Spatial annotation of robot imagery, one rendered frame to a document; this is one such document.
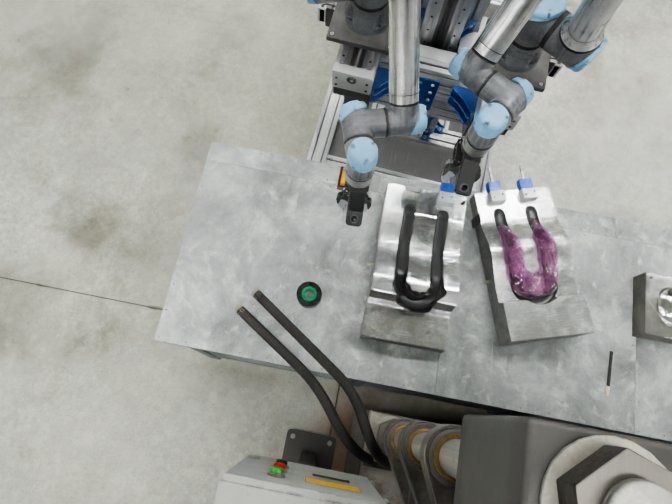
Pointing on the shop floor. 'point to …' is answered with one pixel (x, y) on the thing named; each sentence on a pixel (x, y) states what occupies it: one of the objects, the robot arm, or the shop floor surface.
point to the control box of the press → (296, 477)
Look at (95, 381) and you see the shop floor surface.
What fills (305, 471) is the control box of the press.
